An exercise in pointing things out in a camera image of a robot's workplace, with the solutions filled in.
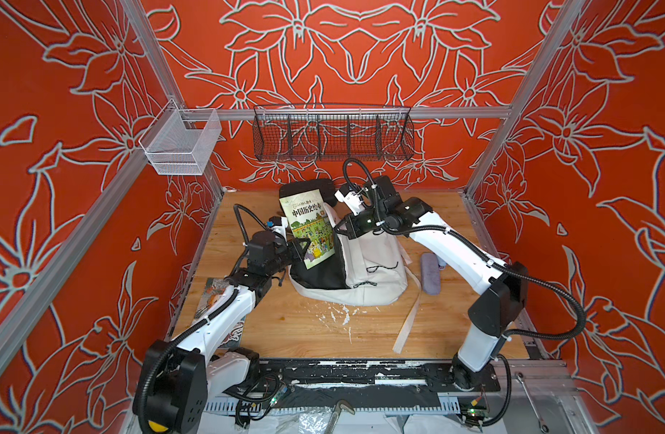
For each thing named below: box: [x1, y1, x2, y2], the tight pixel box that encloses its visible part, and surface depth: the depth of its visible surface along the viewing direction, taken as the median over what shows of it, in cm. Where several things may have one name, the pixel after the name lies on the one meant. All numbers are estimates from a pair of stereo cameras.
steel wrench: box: [515, 370, 551, 434], surface depth 69 cm
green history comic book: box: [278, 188, 337, 271], surface depth 83 cm
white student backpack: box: [289, 204, 423, 354], surface depth 88 cm
